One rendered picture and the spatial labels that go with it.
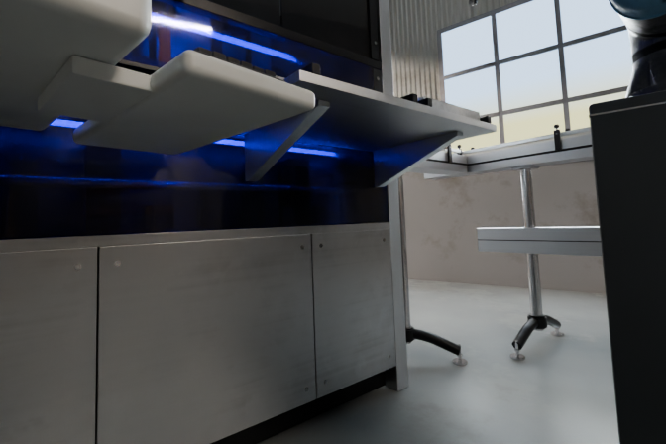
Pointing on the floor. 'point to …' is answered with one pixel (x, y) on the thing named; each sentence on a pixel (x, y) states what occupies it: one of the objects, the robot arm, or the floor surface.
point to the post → (394, 379)
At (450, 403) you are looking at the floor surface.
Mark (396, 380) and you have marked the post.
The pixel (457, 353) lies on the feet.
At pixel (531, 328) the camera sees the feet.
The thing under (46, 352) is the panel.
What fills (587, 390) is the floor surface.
